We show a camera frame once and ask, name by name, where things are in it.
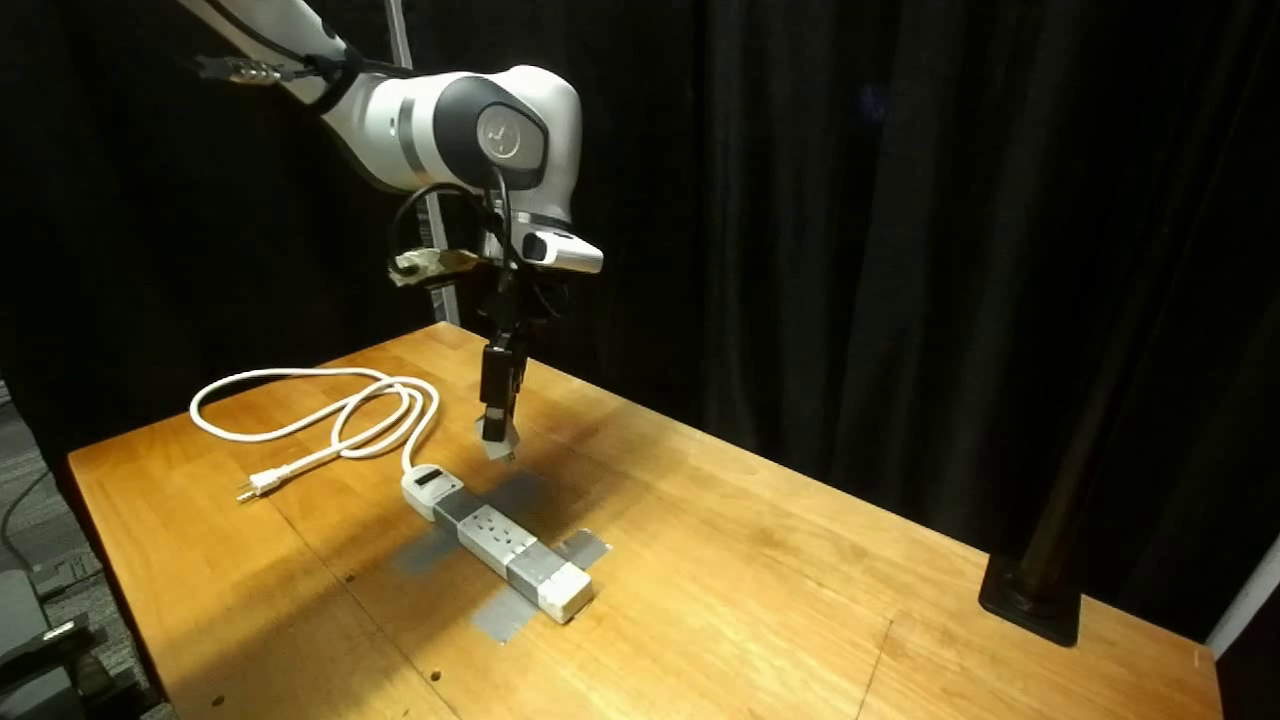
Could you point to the white slanted pole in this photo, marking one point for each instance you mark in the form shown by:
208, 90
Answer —
1244, 602

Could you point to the silver metal frame pole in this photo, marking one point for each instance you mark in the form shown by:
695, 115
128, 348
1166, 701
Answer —
445, 303

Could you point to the black post with base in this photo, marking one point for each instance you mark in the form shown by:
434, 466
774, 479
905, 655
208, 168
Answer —
1032, 602

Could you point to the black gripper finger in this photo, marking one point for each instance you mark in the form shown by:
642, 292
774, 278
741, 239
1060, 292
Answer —
515, 384
488, 384

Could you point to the white power strip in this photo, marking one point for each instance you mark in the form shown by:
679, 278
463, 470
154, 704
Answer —
502, 532

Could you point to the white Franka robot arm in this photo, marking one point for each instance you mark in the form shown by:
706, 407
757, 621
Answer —
401, 121

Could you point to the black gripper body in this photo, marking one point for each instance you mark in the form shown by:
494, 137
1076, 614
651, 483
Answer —
506, 306

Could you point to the black curtain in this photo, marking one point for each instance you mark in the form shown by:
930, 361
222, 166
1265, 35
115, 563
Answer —
803, 202

